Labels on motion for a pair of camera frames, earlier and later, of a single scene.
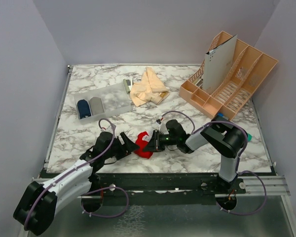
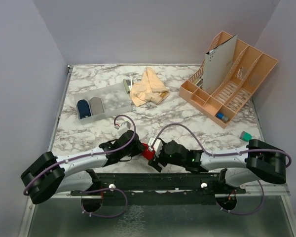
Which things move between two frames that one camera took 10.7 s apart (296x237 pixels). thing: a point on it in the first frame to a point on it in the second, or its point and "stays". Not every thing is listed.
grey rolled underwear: [96, 105] stays
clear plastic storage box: [102, 103] stays
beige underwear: [150, 88] stays
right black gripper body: [166, 140] to [164, 158]
